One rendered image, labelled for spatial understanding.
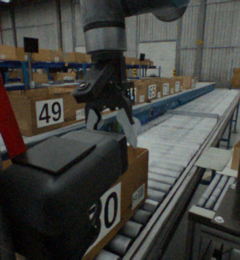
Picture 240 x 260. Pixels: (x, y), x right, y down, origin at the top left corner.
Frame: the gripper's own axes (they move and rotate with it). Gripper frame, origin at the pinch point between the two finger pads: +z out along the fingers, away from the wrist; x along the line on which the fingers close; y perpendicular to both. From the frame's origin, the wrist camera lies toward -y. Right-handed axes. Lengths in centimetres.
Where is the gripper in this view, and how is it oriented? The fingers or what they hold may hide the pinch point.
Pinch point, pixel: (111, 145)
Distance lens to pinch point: 53.6
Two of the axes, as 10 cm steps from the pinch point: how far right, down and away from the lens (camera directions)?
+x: -8.7, -0.3, 5.0
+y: 4.9, -2.3, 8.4
